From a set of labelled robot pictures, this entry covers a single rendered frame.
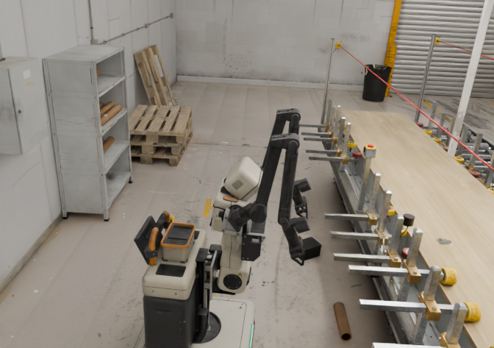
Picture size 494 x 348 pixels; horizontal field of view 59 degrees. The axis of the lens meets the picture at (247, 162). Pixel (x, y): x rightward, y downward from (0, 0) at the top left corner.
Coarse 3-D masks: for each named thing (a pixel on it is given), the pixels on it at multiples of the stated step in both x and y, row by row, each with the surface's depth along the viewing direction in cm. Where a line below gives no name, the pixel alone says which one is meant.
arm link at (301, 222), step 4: (304, 216) 205; (280, 220) 202; (284, 220) 201; (292, 220) 206; (296, 220) 204; (300, 220) 203; (304, 220) 203; (284, 224) 202; (288, 224) 202; (292, 224) 203; (296, 224) 204; (300, 224) 204; (304, 224) 203; (308, 224) 205; (284, 228) 203; (296, 228) 204; (300, 228) 203; (304, 228) 203; (308, 228) 203; (300, 232) 205
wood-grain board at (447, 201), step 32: (352, 128) 443; (384, 128) 448; (416, 128) 454; (384, 160) 365; (416, 160) 368; (448, 160) 372; (416, 192) 311; (448, 192) 314; (480, 192) 316; (416, 224) 268; (448, 224) 270; (480, 224) 272; (448, 256) 238; (480, 256) 240; (448, 288) 212; (480, 288) 213; (480, 320) 193
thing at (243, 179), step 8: (240, 160) 226; (248, 160) 224; (232, 168) 226; (240, 168) 213; (248, 168) 216; (256, 168) 224; (232, 176) 214; (240, 176) 212; (248, 176) 212; (256, 176) 217; (224, 184) 217; (232, 184) 214; (240, 184) 214; (248, 184) 213; (256, 184) 213; (232, 192) 216; (240, 192) 215; (248, 192) 215; (256, 192) 215
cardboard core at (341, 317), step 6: (336, 306) 318; (342, 306) 317; (336, 312) 314; (342, 312) 311; (336, 318) 311; (342, 318) 306; (342, 324) 300; (348, 324) 302; (342, 330) 296; (348, 330) 295; (342, 336) 298; (348, 336) 298
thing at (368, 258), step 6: (336, 258) 241; (342, 258) 240; (348, 258) 240; (354, 258) 240; (360, 258) 240; (366, 258) 240; (372, 258) 240; (378, 258) 240; (384, 258) 240; (402, 258) 241
